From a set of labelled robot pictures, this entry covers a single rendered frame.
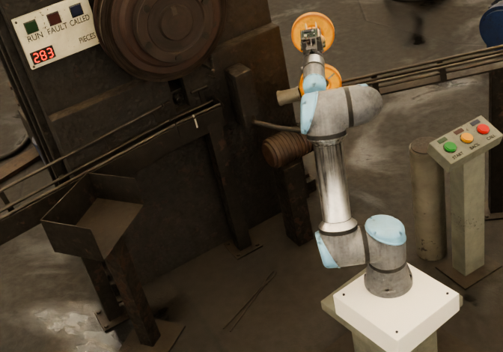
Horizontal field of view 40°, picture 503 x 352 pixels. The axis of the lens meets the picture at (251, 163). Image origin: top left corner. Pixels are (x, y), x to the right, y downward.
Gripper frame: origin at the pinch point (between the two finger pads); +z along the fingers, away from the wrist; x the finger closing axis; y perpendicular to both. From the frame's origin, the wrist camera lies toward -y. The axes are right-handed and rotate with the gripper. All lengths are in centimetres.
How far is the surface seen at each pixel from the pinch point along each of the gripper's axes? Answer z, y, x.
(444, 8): 182, -144, -76
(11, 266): -32, -87, 154
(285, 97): -9.7, -23.3, 13.8
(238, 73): -5.2, -11.8, 30.0
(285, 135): -16.5, -36.8, 16.2
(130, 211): -62, -17, 67
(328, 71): -6.7, -15.7, -3.9
